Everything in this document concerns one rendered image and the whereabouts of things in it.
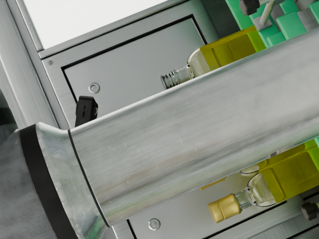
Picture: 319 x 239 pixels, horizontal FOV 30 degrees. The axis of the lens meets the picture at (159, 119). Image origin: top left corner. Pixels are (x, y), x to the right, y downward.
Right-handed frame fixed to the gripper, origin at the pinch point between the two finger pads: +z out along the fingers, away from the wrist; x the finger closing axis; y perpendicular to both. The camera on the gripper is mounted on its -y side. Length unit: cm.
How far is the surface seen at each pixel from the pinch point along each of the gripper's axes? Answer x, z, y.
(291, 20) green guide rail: 13.7, 20.6, -3.0
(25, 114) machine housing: -12.8, -23.2, -14.6
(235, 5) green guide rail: -3.2, 19.9, -15.0
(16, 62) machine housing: -12.7, -21.0, -25.1
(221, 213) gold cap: 1.6, 0.3, 18.0
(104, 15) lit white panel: -12.2, -1.7, -27.1
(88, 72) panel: -12.5, -9.2, -17.4
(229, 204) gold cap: 1.7, 2.1, 17.3
